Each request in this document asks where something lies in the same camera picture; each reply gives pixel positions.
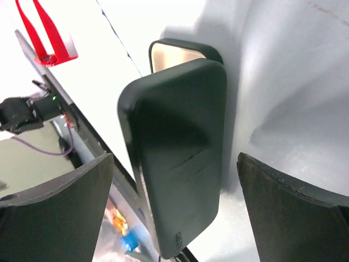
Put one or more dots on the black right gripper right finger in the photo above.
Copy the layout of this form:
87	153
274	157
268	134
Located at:
291	219

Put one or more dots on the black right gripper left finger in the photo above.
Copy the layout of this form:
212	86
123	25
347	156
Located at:
58	220

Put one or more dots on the dark green glasses case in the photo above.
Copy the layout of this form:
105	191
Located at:
173	123

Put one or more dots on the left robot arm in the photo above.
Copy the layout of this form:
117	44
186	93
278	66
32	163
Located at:
22	114

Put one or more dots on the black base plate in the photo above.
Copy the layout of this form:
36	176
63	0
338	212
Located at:
89	144

